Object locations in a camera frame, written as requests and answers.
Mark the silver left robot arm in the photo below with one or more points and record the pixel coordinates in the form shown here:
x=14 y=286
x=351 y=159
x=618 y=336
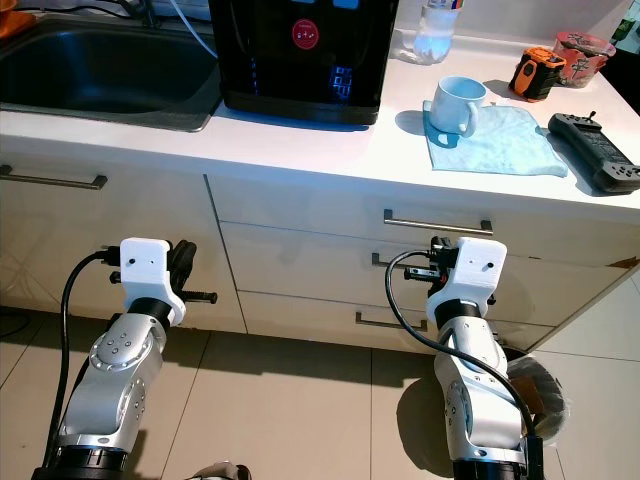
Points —
x=105 y=380

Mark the white kitchen base cabinet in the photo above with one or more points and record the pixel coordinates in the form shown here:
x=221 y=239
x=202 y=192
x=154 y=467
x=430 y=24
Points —
x=290 y=250

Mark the light blue cloth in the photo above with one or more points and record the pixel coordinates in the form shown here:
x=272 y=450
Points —
x=510 y=148

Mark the white mug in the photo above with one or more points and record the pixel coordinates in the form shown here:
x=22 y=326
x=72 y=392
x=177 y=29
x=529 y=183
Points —
x=452 y=110

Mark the round floor bin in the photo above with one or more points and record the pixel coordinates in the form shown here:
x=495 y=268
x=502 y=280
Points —
x=545 y=390

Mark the black remote controller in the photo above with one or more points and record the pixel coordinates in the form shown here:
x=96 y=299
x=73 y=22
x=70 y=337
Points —
x=595 y=152

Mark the orange and black tape measure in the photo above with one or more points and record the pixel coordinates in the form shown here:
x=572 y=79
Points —
x=532 y=76

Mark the stainless steel sink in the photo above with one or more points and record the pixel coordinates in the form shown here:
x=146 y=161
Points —
x=100 y=75

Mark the clear plastic water bottle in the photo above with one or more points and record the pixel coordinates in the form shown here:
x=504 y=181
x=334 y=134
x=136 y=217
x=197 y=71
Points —
x=435 y=40

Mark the black water dispenser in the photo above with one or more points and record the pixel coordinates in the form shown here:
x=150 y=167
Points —
x=300 y=75

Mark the red instant noodle cup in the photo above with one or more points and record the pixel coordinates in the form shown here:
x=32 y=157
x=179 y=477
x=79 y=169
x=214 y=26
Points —
x=585 y=55

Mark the dark metal faucet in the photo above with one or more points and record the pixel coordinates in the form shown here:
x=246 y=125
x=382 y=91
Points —
x=151 y=12

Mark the orange plastic plate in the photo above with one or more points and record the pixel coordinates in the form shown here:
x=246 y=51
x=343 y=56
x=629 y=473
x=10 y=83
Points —
x=8 y=25

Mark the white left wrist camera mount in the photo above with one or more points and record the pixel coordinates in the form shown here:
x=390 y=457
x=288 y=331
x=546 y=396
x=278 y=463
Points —
x=145 y=262

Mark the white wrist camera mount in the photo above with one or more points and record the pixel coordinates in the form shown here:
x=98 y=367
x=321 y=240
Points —
x=145 y=262
x=478 y=268

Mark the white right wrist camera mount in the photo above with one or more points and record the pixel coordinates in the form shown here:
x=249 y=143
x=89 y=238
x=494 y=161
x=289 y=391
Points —
x=478 y=268

